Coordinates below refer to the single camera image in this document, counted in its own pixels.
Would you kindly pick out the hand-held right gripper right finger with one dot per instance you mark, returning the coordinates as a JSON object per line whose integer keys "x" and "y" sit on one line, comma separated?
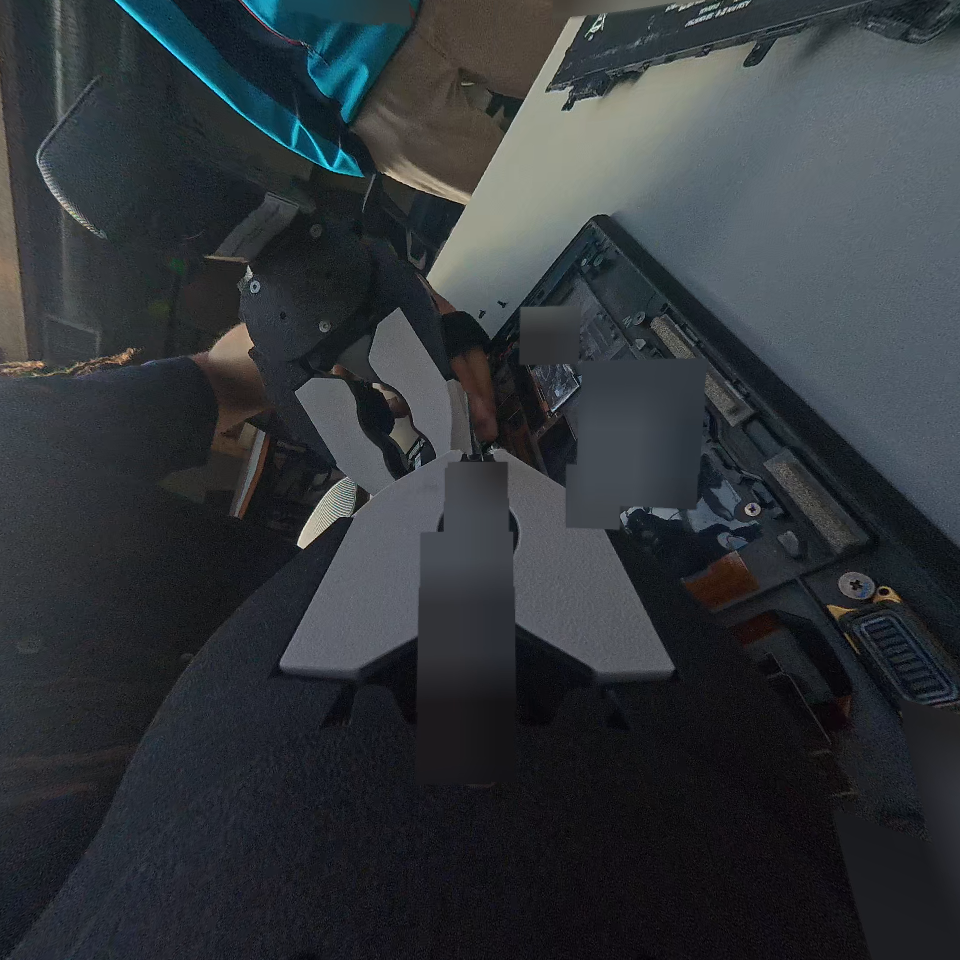
{"x": 585, "y": 600}

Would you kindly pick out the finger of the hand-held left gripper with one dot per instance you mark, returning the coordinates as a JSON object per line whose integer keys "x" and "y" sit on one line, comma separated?
{"x": 420, "y": 375}
{"x": 334, "y": 427}

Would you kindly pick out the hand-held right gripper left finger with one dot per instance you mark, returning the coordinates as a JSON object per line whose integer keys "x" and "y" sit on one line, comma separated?
{"x": 352, "y": 600}

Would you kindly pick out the black laptop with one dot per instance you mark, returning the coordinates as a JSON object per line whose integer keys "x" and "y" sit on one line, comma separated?
{"x": 660, "y": 285}

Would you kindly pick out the person's left hand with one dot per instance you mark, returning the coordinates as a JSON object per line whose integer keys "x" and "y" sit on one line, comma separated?
{"x": 232, "y": 375}

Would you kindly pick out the mesh office chair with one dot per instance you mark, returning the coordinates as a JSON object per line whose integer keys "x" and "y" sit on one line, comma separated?
{"x": 330, "y": 510}

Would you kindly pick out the black office chair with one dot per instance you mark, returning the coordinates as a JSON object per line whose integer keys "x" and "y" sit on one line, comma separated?
{"x": 112, "y": 165}

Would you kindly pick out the person's dark clothing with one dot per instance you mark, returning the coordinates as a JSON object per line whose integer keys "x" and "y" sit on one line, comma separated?
{"x": 97, "y": 420}

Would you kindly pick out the black laptop battery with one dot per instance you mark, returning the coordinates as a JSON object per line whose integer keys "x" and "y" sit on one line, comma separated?
{"x": 712, "y": 45}

